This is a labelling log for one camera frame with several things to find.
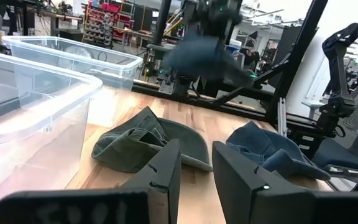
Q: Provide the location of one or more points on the silver frame bracket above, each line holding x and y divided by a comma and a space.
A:
282, 118

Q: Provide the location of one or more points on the red parts bin shelf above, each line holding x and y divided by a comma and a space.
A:
98, 28

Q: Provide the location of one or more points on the black background robot arm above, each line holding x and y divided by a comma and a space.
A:
337, 77

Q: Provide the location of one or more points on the grey-blue baseball cap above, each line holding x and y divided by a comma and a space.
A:
269, 143

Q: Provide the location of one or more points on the black aluminium rig frame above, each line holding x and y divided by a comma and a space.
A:
294, 56

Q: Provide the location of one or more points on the small white table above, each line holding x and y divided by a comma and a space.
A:
311, 104

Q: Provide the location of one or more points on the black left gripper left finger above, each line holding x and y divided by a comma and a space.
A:
73, 208

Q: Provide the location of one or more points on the clear plastic bin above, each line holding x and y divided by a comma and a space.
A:
42, 130
104, 62

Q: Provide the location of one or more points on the green baseball cap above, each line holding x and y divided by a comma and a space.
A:
126, 149

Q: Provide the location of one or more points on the background workbench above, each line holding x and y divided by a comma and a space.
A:
57, 15

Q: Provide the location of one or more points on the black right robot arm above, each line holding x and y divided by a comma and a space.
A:
216, 9

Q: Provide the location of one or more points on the navy blue baseball cap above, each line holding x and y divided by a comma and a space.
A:
197, 59

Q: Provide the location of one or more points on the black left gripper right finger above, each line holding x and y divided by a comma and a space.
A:
244, 199

